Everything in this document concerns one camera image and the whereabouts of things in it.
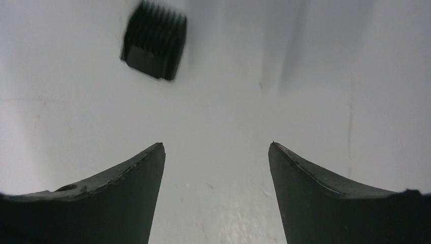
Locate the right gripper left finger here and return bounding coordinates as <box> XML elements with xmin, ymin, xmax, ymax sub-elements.
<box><xmin>1</xmin><ymin>142</ymin><xmax>166</xmax><ymax>243</ymax></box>

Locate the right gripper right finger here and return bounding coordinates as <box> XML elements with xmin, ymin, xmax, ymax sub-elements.
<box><xmin>268</xmin><ymin>142</ymin><xmax>430</xmax><ymax>243</ymax></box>

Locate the black clipper comb guard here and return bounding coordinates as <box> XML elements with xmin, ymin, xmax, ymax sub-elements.
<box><xmin>120</xmin><ymin>1</ymin><xmax>188</xmax><ymax>81</ymax></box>

